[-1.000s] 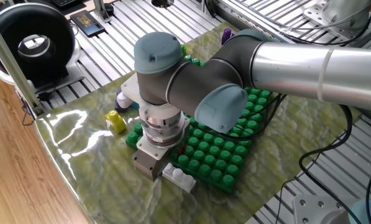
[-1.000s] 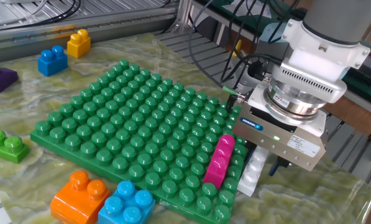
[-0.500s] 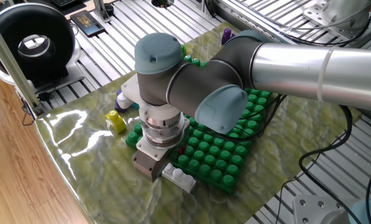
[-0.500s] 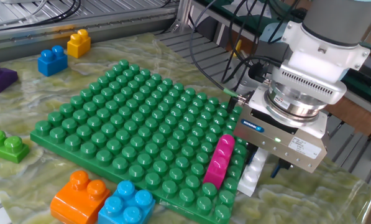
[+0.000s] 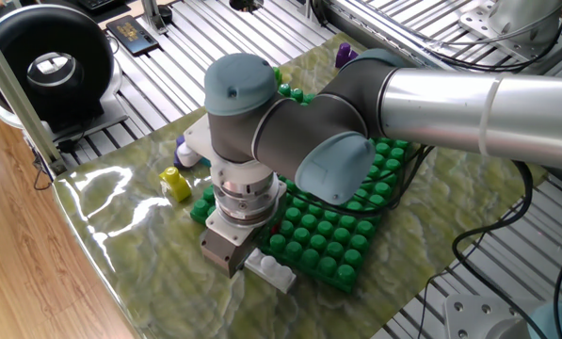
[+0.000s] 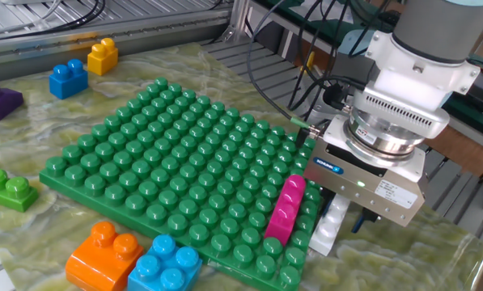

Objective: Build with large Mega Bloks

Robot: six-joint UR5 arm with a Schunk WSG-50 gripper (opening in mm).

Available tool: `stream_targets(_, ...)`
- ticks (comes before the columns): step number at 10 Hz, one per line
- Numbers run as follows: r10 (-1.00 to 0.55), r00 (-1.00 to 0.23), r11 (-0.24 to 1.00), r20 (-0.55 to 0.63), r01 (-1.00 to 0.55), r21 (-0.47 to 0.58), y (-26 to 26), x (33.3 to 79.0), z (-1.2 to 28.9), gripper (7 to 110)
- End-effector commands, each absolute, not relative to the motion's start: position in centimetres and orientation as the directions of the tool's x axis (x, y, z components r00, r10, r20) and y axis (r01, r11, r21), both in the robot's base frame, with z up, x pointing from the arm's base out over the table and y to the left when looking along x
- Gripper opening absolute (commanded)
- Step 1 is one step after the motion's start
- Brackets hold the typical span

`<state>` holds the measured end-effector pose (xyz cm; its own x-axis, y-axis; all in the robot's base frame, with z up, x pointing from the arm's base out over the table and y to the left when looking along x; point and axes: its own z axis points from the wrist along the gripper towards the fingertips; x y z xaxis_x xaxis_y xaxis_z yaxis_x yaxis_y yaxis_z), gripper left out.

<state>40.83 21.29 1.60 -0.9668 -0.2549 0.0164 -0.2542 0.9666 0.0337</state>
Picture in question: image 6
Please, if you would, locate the silver Schunk gripper body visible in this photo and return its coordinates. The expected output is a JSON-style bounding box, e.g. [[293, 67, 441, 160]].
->
[[303, 115, 429, 227]]

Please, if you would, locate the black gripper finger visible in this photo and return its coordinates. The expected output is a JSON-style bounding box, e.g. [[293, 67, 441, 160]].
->
[[350, 207, 382, 235], [318, 187, 336, 220]]

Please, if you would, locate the pink three-stud block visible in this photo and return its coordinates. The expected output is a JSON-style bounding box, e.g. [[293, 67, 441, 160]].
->
[[264, 174, 307, 247]]

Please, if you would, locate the large green studded baseplate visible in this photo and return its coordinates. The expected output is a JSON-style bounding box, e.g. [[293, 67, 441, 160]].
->
[[38, 76, 323, 291]]

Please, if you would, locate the white four-stud block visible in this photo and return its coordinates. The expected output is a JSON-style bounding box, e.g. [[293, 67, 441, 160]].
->
[[308, 193, 351, 256]]

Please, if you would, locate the green marble patterned mat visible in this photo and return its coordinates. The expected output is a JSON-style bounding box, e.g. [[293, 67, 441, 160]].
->
[[0, 42, 483, 291]]

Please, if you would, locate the light blue four-stud block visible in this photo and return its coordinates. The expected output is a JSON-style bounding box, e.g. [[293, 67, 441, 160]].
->
[[126, 234, 204, 291]]

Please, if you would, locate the orange two-stud block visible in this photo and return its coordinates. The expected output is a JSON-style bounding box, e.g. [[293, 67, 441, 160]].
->
[[65, 221, 145, 291]]

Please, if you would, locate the yellow two-stud block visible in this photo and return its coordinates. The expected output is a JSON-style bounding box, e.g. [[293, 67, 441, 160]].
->
[[87, 37, 119, 77]]

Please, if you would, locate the blue two-stud block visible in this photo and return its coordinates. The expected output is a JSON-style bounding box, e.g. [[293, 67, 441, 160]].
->
[[49, 59, 90, 100]]

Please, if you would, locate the bright green two-stud block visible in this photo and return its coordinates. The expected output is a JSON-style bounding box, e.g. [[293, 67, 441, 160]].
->
[[0, 168, 40, 213]]

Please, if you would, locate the black cable green connector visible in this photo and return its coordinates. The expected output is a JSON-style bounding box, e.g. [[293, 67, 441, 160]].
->
[[247, 0, 323, 137]]

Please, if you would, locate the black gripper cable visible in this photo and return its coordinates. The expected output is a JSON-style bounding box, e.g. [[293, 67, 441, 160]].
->
[[287, 0, 367, 147]]

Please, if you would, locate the aluminium frame beam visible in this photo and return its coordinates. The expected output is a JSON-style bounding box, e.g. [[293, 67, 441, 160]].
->
[[220, 0, 253, 44]]

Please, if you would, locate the aluminium profile rail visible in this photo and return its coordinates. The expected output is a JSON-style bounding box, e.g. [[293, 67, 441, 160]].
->
[[0, 22, 242, 82]]

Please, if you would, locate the black table cable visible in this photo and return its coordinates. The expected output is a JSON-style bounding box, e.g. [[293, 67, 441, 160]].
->
[[0, 0, 112, 41]]

